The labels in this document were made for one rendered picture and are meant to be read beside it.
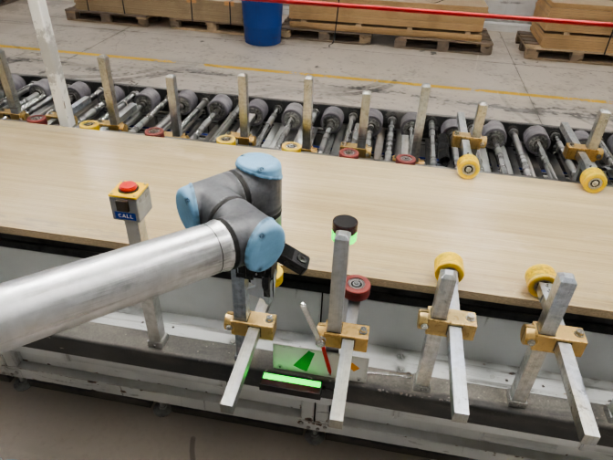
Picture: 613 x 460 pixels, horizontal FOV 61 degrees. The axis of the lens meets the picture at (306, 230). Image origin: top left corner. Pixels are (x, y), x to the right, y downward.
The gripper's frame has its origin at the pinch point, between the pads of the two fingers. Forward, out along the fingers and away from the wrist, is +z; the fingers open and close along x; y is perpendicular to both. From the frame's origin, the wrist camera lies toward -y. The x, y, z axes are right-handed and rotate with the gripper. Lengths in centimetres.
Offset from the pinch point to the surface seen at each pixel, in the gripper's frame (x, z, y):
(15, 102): -116, 10, 150
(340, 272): -6.1, -6.1, -15.4
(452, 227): -57, 11, -47
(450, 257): -30, 3, -44
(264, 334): -5.5, 18.0, 3.1
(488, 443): -31, 84, -73
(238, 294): -6.2, 5.7, 10.1
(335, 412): 16.9, 15.1, -18.5
